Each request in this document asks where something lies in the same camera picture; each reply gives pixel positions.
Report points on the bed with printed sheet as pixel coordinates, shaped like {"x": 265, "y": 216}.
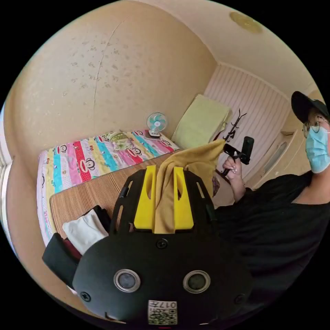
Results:
{"x": 85, "y": 190}

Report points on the person's right forearm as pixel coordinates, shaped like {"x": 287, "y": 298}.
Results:
{"x": 238, "y": 189}

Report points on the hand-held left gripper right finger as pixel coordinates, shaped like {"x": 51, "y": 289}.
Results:
{"x": 184, "y": 208}

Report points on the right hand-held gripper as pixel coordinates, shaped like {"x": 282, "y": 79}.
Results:
{"x": 232, "y": 152}

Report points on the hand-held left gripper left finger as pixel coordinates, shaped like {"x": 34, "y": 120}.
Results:
{"x": 144, "y": 206}

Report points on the light green pillow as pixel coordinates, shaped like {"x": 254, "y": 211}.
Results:
{"x": 201, "y": 123}

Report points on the person's right hand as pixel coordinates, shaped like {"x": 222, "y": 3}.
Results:
{"x": 233, "y": 168}

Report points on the round ceiling lamp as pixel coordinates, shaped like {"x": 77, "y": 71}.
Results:
{"x": 245, "y": 22}

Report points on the pile of clothes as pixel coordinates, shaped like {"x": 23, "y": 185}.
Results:
{"x": 82, "y": 229}

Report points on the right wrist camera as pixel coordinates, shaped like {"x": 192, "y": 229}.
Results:
{"x": 248, "y": 148}

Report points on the small teal table fan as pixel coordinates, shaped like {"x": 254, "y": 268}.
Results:
{"x": 156, "y": 122}

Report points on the person's body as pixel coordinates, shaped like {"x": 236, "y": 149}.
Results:
{"x": 273, "y": 232}

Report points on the black coat rack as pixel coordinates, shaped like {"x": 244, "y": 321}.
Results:
{"x": 236, "y": 126}

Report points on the brown long sleeve shirt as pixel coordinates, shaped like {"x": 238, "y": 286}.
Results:
{"x": 180, "y": 159}

